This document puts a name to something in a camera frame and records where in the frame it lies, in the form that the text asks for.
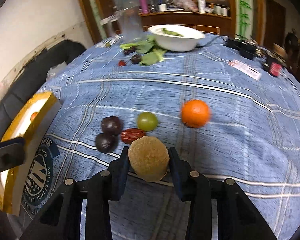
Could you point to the plastic bag on cabinet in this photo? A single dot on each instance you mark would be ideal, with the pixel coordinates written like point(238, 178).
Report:
point(187, 5)

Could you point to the green grape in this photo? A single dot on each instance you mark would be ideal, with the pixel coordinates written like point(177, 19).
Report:
point(147, 121)

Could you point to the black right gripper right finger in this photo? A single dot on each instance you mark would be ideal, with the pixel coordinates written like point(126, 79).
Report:
point(192, 186)

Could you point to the pink thermos bottle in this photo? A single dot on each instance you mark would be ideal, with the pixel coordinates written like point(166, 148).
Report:
point(144, 6)

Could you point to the dark purple plum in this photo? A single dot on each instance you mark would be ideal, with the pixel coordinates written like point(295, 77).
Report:
point(105, 143)
point(112, 125)

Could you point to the black sofa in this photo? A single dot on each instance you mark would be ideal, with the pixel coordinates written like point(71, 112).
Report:
point(33, 77)

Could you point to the red black small box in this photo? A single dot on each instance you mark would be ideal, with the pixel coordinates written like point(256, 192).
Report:
point(272, 66)

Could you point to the dark purple plum upper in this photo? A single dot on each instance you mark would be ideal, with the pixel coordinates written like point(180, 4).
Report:
point(112, 125)

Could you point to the white paper card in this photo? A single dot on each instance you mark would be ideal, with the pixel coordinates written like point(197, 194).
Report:
point(245, 69)

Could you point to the dark purple plum lower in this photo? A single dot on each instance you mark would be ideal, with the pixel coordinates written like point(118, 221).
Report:
point(105, 143)

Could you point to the blue plaid tablecloth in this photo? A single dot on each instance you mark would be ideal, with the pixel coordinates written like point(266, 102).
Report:
point(253, 135)

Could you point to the white tube bottle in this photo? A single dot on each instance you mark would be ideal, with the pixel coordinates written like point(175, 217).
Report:
point(201, 6)

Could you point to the clear glass pitcher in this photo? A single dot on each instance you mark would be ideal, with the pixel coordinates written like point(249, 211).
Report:
point(129, 23)

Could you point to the black charger with cables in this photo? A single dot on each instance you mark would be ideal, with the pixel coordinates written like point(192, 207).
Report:
point(247, 48)

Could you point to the white bowl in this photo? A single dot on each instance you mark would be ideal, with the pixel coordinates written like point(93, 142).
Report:
point(176, 38)

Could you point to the far red date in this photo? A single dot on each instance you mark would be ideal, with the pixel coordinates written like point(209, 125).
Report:
point(121, 63)

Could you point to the wooden cabinet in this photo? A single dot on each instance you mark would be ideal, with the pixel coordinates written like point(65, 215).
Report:
point(226, 17)

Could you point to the yellow rimmed white tray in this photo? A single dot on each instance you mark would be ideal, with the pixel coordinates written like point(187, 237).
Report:
point(26, 154)

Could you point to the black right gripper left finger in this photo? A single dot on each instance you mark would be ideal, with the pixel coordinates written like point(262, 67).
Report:
point(104, 186)

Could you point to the red jujube date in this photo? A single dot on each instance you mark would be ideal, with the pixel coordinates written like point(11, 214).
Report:
point(132, 134)

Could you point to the far dark grape pair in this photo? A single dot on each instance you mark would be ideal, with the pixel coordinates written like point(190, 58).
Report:
point(129, 50)

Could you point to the small orange in tray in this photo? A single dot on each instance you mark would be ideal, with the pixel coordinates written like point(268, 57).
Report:
point(33, 116)

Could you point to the green leafy vegetables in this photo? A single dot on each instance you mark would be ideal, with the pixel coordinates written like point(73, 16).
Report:
point(150, 51)

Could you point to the large orange fruit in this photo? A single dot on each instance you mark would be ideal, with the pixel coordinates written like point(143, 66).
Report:
point(195, 113)

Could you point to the far dark plum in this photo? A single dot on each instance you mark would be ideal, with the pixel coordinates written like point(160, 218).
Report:
point(136, 59)

